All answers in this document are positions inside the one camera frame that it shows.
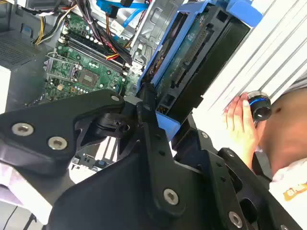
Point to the hard disk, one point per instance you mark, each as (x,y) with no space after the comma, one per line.
(192,72)

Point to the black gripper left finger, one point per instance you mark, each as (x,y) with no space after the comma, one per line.
(38,143)

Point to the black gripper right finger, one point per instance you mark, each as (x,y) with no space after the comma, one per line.
(227,182)

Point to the person's bare hand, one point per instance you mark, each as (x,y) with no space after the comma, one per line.
(242,129)

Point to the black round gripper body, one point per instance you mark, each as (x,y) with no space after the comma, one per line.
(115,201)

